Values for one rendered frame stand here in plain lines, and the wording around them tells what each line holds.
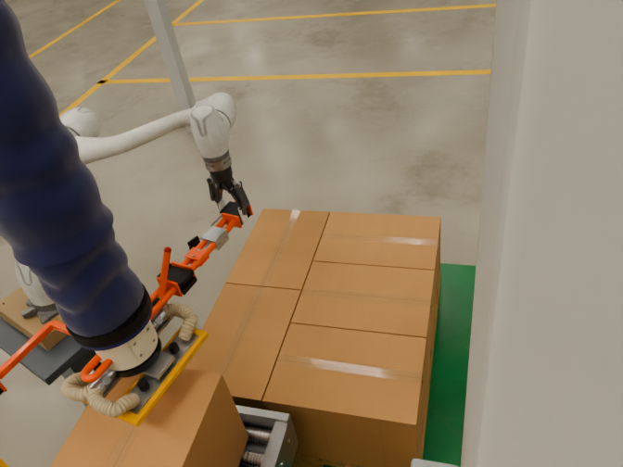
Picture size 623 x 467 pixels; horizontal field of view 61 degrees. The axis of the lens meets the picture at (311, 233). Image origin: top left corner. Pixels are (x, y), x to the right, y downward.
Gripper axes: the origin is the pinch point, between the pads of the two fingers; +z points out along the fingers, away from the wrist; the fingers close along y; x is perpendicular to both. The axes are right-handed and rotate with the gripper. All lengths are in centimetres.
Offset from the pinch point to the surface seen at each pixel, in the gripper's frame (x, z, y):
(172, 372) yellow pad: -58, 12, 15
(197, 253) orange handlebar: -23.2, -0.9, 1.1
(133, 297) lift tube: -57, -18, 12
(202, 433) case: -64, 29, 24
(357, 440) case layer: -23, 85, 51
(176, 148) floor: 187, 120, -229
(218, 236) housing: -13.7, -1.0, 3.2
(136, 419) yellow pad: -75, 11, 15
